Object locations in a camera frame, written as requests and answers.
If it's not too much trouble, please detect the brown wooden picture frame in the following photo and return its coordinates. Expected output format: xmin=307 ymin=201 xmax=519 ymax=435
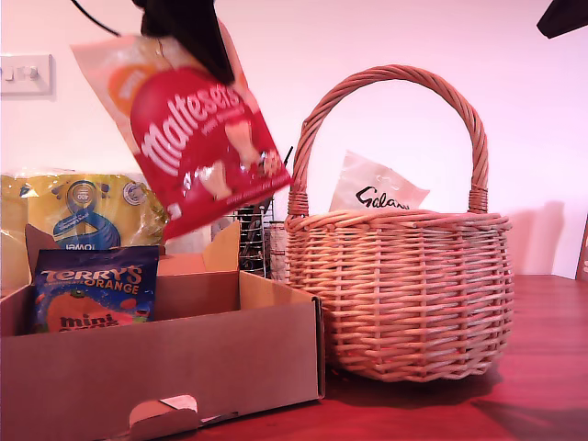
xmin=574 ymin=215 xmax=588 ymax=282

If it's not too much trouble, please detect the red Maltesers bunnies bag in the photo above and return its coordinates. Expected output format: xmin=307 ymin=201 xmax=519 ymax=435
xmin=69 ymin=34 xmax=295 ymax=243

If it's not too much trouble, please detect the white Galaxy creamy truffle bag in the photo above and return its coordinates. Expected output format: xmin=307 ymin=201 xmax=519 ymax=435
xmin=328 ymin=149 xmax=432 ymax=213

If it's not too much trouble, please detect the woven wicker basket with handle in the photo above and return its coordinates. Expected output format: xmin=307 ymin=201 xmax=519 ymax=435
xmin=284 ymin=63 xmax=515 ymax=383

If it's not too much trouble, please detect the brown cardboard box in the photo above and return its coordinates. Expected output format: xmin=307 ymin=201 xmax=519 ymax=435
xmin=0 ymin=220 xmax=327 ymax=441

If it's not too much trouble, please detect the yellow kitchen towel pack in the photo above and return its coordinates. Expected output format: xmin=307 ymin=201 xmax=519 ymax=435
xmin=0 ymin=167 xmax=169 ymax=295

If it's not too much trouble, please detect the white labelled tin can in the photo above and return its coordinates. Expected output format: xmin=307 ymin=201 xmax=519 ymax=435
xmin=268 ymin=221 xmax=288 ymax=282

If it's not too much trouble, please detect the chrome wire utensil holder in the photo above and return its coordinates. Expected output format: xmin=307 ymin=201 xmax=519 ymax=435
xmin=236 ymin=197 xmax=277 ymax=279

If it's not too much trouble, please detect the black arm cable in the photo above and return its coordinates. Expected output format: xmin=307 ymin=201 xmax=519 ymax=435
xmin=71 ymin=0 xmax=123 ymax=38

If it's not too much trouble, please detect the white light switch plate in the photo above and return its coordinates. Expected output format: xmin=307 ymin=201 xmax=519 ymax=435
xmin=0 ymin=53 xmax=52 ymax=96

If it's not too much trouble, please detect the blue Terry's orange eggs bag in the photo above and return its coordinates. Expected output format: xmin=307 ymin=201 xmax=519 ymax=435
xmin=30 ymin=245 xmax=161 ymax=335

